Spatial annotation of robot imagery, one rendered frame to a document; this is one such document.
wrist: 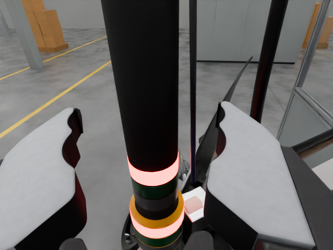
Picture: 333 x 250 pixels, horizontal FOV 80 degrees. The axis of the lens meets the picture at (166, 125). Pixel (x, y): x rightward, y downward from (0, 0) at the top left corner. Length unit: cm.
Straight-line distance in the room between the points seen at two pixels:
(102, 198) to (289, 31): 529
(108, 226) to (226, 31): 492
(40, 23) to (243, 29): 625
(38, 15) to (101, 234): 742
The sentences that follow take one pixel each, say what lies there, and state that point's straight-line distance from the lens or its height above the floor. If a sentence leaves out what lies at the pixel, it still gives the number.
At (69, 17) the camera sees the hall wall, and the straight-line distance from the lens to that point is 1466.
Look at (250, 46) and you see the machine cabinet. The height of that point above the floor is 42.
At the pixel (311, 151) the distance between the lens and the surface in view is 31.
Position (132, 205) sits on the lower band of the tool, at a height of 140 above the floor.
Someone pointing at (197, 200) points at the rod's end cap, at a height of 137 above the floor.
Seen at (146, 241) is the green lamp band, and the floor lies 137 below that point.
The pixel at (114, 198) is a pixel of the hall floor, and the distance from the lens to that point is 199.
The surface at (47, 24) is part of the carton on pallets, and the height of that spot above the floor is 84.
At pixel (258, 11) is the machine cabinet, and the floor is 118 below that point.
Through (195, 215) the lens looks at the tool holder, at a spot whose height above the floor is 137.
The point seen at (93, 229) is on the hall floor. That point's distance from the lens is 187.
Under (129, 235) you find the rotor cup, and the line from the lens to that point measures 40.
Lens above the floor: 153
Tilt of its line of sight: 33 degrees down
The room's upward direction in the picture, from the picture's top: 2 degrees counter-clockwise
